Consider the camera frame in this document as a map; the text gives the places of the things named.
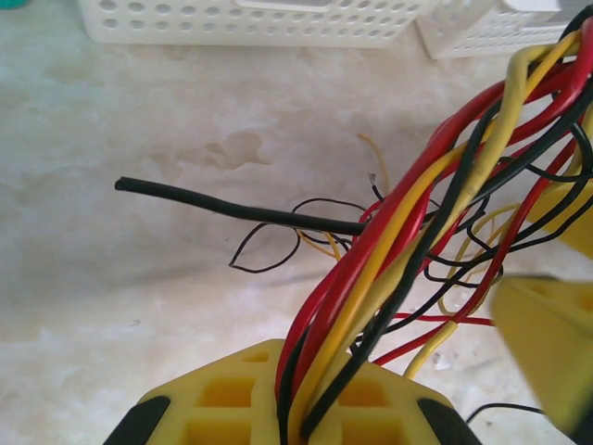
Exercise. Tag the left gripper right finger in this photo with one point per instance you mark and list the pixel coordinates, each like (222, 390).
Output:
(394, 408)

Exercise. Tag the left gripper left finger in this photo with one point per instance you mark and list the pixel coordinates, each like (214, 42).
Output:
(222, 394)

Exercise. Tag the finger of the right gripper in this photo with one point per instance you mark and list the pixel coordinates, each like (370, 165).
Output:
(574, 218)
(551, 347)

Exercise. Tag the large white plastic basket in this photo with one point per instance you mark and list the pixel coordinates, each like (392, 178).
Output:
(255, 28)

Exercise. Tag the teal plastic basket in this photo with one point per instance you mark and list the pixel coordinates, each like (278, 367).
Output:
(9, 3)

